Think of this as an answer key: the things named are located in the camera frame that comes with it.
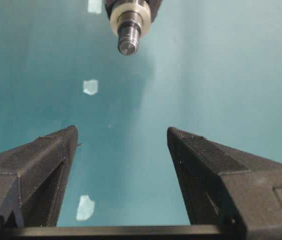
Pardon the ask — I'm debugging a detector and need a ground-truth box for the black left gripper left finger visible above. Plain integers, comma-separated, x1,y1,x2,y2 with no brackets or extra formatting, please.
0,125,78,231

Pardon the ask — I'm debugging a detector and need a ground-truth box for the silver metal washer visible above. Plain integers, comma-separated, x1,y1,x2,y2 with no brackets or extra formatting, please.
109,0,152,39

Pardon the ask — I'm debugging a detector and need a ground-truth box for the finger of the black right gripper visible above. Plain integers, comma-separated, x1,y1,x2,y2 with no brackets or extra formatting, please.
145,0,163,23
102,0,117,18

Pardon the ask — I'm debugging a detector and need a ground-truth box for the dark metal stepped shaft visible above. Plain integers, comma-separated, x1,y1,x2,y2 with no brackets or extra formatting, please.
117,0,148,56

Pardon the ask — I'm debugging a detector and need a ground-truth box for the pale blue tape marker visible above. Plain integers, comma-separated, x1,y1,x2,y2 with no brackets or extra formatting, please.
82,79,99,96

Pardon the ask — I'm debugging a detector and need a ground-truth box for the pale tape marker far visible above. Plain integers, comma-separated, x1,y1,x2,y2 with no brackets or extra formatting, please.
87,0,103,15

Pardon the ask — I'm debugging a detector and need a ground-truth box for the teal table cloth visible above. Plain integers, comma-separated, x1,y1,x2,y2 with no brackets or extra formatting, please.
0,0,282,226

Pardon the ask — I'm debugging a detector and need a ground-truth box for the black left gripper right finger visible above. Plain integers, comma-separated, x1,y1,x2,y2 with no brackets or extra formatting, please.
167,127,282,240

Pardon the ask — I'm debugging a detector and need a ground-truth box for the pale tape marker near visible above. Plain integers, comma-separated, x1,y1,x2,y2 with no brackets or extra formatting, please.
76,195,96,221

